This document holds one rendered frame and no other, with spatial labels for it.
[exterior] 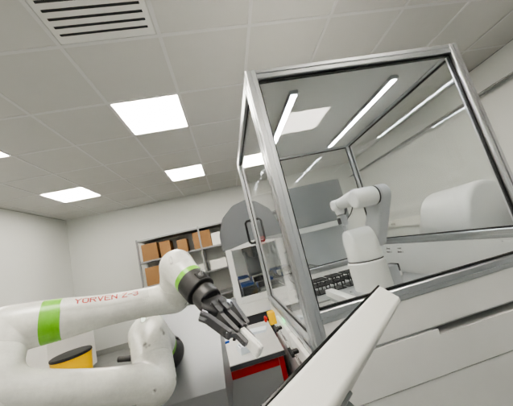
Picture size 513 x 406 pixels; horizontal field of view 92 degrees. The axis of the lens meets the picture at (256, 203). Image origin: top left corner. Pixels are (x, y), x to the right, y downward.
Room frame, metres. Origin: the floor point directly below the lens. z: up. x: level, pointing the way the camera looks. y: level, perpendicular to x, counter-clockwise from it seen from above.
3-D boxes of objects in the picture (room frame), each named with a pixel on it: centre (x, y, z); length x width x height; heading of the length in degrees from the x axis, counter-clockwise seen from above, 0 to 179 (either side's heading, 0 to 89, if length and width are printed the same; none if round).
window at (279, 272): (1.35, -0.02, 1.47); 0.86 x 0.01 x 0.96; 9
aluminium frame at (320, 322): (1.42, -0.47, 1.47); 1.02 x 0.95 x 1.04; 9
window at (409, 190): (0.94, -0.54, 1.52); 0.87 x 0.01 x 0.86; 99
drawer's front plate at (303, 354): (1.08, -0.03, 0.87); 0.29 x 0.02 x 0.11; 9
